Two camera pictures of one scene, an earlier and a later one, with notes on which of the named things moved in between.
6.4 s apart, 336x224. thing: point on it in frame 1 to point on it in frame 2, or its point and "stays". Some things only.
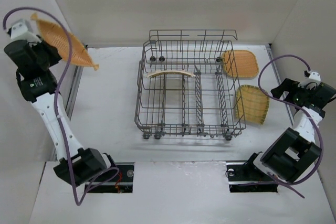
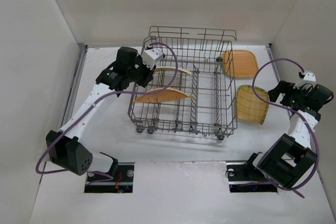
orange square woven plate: x=240 y=63 stays
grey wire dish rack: x=187 y=85 stays
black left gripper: x=46 y=51 to x=145 y=74
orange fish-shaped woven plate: x=57 y=36 to x=168 y=94
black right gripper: x=284 y=87 stays
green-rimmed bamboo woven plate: x=252 y=104 stays
